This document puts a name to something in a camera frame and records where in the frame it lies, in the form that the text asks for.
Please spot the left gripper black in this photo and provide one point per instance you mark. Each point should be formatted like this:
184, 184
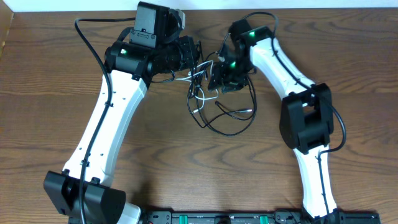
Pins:
189, 50

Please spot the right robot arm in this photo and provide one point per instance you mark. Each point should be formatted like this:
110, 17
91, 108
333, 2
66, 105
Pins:
306, 119

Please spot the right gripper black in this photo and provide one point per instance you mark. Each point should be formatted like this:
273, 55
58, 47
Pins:
219, 74

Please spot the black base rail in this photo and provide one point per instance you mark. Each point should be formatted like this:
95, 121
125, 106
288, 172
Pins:
278, 217

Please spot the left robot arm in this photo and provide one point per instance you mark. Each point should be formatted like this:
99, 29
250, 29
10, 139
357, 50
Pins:
154, 45

